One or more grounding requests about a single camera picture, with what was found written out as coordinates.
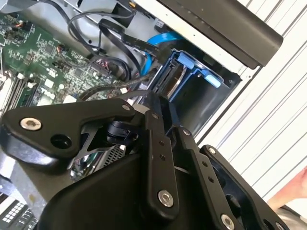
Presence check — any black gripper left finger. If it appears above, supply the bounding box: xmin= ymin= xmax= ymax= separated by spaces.
xmin=0 ymin=92 xmax=180 ymax=220

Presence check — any hard disk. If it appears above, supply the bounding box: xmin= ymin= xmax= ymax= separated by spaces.
xmin=153 ymin=47 xmax=222 ymax=101

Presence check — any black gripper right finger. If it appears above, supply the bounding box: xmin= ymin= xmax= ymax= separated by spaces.
xmin=165 ymin=95 xmax=288 ymax=230

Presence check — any person's hand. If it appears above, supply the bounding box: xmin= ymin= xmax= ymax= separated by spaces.
xmin=267 ymin=166 xmax=307 ymax=212

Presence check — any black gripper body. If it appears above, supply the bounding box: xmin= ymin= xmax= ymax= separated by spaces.
xmin=38 ymin=153 xmax=216 ymax=230

